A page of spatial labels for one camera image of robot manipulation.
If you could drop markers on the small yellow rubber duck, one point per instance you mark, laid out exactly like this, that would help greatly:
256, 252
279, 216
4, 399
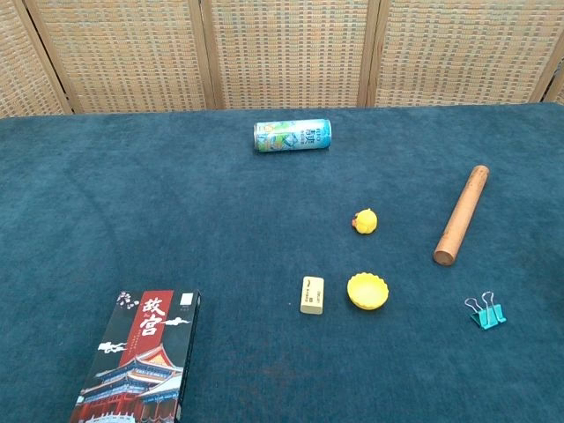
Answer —
366, 221

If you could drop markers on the light blue beverage can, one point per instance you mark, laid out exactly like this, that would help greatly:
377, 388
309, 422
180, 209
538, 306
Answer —
292, 136

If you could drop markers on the beige rectangular eraser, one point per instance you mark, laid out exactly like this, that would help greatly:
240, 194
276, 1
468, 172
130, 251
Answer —
312, 295

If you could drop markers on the teal table cloth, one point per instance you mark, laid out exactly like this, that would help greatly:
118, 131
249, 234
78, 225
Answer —
176, 229

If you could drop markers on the yellow scalloped plastic cup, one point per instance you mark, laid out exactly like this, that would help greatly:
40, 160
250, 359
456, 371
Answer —
367, 292

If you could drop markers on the woven rattan folding screen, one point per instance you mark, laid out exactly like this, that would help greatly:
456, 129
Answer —
286, 53

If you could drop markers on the wooden rolling pin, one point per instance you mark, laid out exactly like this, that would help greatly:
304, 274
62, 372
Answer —
461, 215

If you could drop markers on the black red palace book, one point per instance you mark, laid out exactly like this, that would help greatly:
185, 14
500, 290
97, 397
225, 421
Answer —
141, 361

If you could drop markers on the teal binder clip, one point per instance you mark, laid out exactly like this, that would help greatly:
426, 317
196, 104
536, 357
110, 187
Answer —
495, 309
479, 316

